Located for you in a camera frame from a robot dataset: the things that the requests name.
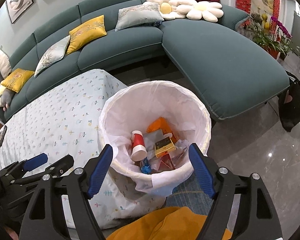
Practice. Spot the red and white paper cup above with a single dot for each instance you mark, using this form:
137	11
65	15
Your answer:
138	146

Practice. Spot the bin with white liner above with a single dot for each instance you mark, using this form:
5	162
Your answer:
130	105

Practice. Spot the floral printed tablecloth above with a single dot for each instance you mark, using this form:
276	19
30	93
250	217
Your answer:
52	120

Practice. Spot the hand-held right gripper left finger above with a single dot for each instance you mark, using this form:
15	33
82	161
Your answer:
100	171

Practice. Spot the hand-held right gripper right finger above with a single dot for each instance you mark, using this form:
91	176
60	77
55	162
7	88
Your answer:
201	171

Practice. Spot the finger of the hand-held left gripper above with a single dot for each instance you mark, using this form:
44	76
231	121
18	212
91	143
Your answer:
36	162
62	163

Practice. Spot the gold and black box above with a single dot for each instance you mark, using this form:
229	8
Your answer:
163	147

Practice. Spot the grey embroidered cushion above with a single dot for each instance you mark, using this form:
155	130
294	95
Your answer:
52	55
137	17

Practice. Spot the yellow embroidered cushion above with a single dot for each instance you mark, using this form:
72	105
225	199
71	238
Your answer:
87	33
16	78

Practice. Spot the green plant in red pot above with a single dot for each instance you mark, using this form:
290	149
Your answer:
263	41

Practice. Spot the teal sofa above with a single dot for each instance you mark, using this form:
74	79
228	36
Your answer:
215	62

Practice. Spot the orange plastic bag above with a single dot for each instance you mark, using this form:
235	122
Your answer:
157	125

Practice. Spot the grey translucent plastic bag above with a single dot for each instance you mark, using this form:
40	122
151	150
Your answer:
150	140

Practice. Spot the red paper packet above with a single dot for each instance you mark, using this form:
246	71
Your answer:
167	163

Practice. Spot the magenta orchid plant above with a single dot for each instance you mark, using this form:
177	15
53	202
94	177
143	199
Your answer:
282	30

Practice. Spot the blue rug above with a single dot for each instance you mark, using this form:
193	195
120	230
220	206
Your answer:
182	192

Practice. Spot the grey and white plush toy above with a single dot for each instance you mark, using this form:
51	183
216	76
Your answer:
1	97

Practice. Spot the framed wall picture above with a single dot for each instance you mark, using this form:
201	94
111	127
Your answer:
18	1

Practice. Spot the yellow cloth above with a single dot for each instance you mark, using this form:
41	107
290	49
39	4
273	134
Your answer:
165	225

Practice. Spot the gold gourd vase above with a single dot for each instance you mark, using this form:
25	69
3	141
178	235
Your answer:
265	22

